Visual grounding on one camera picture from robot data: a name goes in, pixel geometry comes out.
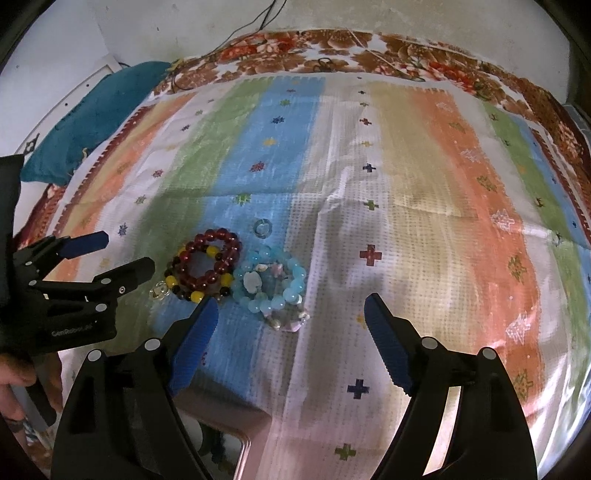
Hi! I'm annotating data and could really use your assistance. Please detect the rectangular metal tin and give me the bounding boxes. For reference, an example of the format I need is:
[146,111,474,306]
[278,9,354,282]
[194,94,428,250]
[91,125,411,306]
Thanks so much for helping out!
[178,385,274,480]

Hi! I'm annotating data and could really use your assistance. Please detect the black cable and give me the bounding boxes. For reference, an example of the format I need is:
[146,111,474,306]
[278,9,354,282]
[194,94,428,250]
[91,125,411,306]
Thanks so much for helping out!
[216,0,288,48]

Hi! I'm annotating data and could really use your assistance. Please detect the teal pillow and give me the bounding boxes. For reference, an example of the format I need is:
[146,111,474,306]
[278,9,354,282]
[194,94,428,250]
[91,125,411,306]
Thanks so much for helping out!
[21,61,172,185]

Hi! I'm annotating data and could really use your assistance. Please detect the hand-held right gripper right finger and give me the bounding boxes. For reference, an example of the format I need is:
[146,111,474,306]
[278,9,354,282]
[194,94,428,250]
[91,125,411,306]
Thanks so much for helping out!
[364,293,539,480]

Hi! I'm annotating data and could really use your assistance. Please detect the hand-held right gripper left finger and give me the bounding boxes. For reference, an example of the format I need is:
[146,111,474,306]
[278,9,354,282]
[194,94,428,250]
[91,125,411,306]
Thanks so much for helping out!
[55,299,219,480]

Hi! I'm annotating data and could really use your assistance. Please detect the light blue bead bracelet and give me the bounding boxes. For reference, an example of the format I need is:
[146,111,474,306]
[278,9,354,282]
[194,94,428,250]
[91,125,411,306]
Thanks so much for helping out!
[233,247,306,317]

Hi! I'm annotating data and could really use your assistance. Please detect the dark red bead bracelet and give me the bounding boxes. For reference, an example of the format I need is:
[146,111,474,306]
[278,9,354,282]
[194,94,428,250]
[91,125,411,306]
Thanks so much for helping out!
[179,227,243,289]

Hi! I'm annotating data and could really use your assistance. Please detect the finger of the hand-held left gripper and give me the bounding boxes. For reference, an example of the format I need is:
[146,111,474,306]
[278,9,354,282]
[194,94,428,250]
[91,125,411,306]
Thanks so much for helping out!
[13,232,110,278]
[34,257,156,308]

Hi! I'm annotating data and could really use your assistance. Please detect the yellow and black bead bracelet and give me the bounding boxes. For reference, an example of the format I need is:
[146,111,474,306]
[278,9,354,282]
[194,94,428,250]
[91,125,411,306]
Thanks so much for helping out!
[165,244,234,303]

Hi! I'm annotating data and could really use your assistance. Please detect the person's left hand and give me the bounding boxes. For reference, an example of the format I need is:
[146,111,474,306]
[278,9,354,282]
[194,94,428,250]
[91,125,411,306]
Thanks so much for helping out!
[0,352,64,422]

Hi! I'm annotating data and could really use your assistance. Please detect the white wall board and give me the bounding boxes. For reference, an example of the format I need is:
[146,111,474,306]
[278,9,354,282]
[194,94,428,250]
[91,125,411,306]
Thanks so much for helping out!
[14,52,122,155]

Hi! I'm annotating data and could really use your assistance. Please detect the shell and bead bracelet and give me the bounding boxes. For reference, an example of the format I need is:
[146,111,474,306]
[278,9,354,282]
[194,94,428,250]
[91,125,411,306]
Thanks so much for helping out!
[244,261,311,333]

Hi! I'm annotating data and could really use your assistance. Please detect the striped colourful woven cloth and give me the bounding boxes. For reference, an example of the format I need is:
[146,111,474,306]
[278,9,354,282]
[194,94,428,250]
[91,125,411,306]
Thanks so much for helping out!
[60,74,591,480]

